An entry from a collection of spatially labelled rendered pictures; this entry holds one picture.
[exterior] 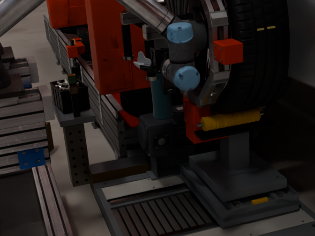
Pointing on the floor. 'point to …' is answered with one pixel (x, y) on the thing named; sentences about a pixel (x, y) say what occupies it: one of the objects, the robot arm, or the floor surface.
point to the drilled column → (77, 154)
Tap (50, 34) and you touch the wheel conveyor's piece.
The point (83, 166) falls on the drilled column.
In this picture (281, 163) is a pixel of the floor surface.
